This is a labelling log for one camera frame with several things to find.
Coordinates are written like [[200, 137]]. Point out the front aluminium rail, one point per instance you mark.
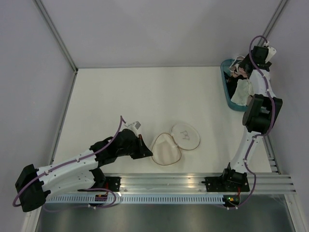
[[191, 183]]

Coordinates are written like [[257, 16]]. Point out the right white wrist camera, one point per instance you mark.
[[271, 52]]

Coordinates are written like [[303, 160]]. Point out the white slotted cable duct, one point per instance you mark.
[[139, 198]]

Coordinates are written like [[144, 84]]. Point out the blue plastic basket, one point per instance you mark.
[[224, 67]]

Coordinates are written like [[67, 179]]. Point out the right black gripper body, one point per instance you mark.
[[246, 60]]

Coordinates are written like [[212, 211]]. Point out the right aluminium frame post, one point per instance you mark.
[[275, 17]]

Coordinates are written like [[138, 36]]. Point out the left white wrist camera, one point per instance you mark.
[[135, 127]]

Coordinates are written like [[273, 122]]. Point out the white bra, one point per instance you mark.
[[234, 66]]

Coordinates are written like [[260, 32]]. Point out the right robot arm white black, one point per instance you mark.
[[258, 119]]

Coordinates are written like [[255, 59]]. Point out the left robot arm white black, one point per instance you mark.
[[35, 186]]

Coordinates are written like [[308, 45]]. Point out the round white mesh laundry bag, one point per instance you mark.
[[168, 147]]

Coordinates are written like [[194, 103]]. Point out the pale green cloth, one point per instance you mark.
[[244, 93]]

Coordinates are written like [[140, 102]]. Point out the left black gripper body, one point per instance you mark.
[[134, 153]]

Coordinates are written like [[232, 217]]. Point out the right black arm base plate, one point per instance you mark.
[[218, 184]]

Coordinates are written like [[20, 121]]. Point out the black garment in basket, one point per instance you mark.
[[230, 82]]

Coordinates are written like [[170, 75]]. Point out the left aluminium frame post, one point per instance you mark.
[[51, 26]]

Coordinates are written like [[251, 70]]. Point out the pink satin bra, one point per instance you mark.
[[241, 72]]

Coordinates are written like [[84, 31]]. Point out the aluminium frame post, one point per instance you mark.
[[51, 26], [275, 17]]

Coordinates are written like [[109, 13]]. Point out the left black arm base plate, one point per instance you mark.
[[111, 183]]

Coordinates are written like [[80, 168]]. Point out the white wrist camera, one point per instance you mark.
[[271, 52], [135, 127]]

